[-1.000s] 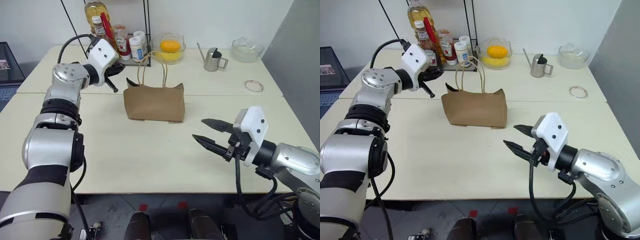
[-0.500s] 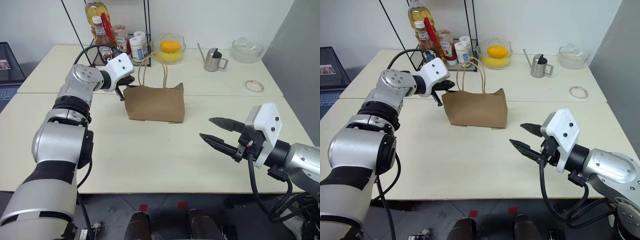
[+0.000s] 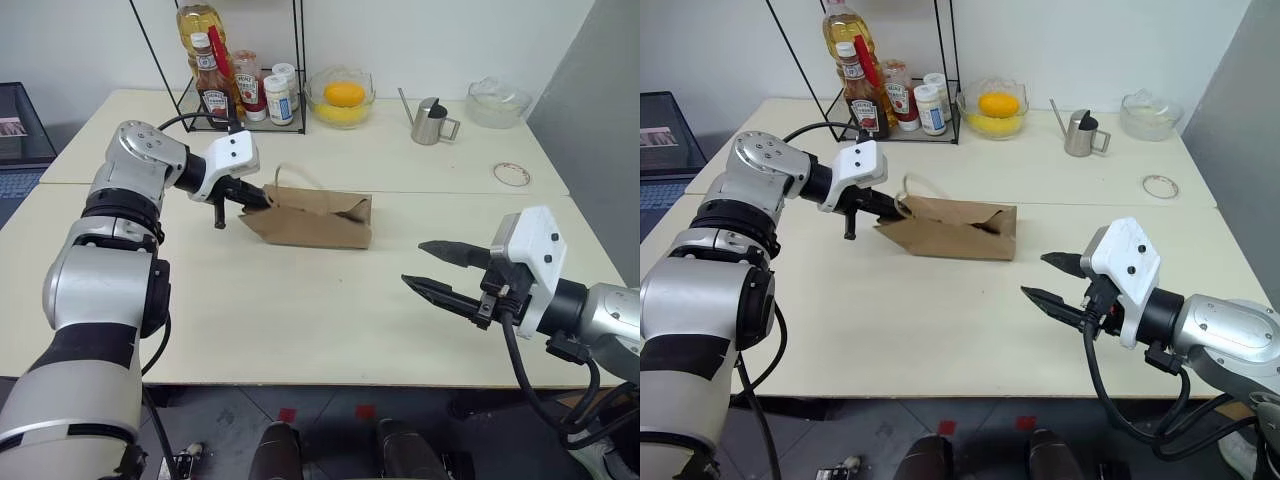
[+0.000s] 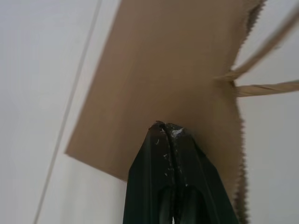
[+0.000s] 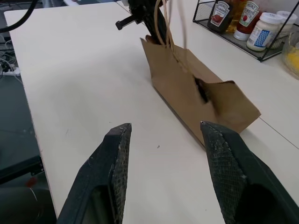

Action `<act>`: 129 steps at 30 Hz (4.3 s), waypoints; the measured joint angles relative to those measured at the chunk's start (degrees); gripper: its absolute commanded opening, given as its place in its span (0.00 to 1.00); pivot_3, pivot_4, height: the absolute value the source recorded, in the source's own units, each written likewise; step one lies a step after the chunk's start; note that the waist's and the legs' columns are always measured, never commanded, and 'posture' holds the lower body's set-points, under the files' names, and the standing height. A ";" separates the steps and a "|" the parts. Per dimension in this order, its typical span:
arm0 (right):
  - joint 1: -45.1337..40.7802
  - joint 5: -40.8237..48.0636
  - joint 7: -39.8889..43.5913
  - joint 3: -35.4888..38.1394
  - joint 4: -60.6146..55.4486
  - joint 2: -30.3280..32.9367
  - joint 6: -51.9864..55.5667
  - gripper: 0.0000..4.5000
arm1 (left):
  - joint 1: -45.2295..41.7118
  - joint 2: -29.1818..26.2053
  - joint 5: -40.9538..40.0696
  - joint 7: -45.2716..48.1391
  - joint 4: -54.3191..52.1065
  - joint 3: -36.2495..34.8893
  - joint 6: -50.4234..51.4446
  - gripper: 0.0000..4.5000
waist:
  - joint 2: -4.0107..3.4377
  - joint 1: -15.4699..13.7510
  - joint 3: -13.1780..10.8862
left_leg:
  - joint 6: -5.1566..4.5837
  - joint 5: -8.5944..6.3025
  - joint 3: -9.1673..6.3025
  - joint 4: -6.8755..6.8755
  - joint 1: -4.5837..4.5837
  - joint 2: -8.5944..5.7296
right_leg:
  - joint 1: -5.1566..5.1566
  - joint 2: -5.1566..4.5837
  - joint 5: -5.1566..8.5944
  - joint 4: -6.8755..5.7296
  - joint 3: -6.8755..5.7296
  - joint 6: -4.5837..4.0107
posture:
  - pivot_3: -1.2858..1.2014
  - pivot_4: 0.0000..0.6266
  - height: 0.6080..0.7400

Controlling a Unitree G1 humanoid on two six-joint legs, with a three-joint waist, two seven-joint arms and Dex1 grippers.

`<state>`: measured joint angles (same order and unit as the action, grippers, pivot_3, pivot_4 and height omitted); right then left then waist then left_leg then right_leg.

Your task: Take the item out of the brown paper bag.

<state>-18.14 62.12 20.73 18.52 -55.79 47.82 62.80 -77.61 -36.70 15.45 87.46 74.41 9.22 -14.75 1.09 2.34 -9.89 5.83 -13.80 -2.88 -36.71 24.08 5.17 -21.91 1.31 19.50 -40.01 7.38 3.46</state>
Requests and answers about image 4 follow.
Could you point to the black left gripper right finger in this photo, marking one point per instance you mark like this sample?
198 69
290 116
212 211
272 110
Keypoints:
198 177

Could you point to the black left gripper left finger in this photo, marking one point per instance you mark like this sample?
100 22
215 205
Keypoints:
144 177

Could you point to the brown paper bag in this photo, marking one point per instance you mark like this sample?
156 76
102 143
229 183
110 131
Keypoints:
161 70

